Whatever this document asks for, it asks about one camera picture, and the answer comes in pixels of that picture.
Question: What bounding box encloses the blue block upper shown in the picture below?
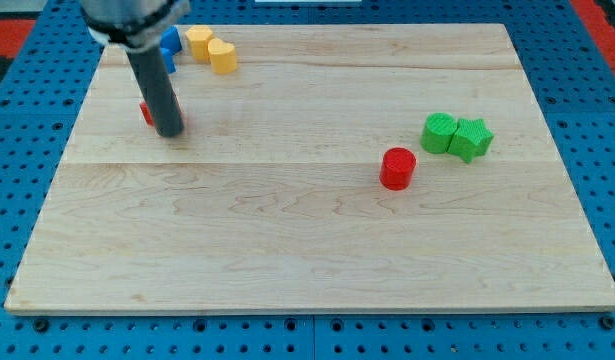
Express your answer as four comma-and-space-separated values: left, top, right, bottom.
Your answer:
160, 26, 182, 55

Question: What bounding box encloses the wooden board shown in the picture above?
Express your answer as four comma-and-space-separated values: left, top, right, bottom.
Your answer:
4, 24, 615, 316

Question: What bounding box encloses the green star block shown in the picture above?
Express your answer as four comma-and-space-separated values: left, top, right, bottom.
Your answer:
447, 118, 494, 163

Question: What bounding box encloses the red star block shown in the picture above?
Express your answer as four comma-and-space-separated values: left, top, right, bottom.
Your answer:
139, 101, 154, 127

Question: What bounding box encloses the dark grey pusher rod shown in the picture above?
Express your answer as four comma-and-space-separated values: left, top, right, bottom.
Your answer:
127, 45, 184, 138

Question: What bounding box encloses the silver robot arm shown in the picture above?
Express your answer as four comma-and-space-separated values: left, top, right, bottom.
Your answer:
80, 0, 191, 53

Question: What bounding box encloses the red cylinder block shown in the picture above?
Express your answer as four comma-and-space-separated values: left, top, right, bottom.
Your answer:
379, 147, 417, 191

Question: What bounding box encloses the green cylinder block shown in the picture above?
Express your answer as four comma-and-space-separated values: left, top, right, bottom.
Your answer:
420, 112, 458, 154

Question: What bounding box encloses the blue block lower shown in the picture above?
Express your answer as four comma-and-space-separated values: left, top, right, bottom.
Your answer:
160, 48, 176, 74

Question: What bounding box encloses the yellow heart block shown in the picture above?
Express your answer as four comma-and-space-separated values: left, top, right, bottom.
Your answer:
208, 38, 238, 75

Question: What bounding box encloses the yellow hexagon block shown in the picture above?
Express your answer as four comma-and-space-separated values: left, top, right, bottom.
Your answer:
185, 25, 214, 63

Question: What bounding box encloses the blue block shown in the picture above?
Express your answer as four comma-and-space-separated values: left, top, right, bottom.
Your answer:
160, 26, 182, 55
160, 48, 176, 74

